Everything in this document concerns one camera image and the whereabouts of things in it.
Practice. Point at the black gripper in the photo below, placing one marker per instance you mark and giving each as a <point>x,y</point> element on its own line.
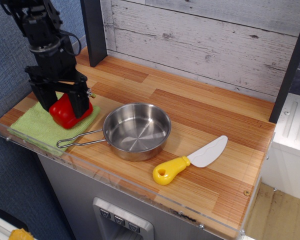
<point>55,71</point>

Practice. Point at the red toy bell pepper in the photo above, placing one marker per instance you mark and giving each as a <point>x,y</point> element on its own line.
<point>63,114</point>

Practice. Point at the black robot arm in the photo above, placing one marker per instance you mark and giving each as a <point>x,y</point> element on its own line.
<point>38,21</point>

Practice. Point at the green folded cloth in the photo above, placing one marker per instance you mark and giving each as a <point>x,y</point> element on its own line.
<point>38,128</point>

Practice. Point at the grey cabinet front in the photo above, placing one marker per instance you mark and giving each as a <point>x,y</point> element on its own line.
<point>76,193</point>

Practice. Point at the silver dispenser panel with buttons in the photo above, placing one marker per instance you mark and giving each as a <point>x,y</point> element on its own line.
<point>120,221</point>

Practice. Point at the yellow object bottom left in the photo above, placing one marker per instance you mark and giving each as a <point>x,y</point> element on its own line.
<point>20,234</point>

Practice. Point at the white appliance at right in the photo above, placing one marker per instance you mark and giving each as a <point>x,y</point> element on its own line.
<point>281,168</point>

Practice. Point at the clear acrylic guard rail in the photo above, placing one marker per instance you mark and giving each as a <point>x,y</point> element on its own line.
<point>217,196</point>

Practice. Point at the steel pan with wire handle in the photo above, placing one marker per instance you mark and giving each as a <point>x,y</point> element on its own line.
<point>135,132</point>

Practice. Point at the dark left shelf post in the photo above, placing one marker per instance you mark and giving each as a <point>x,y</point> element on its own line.
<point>94,31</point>

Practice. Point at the dark shelf post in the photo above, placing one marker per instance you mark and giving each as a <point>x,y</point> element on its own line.
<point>286,83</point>
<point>94,31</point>

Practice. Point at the yellow handled toy knife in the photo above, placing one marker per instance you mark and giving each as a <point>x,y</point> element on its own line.
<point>164,173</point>

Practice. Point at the dark right shelf post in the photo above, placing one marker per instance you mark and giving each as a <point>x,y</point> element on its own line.
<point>286,83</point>

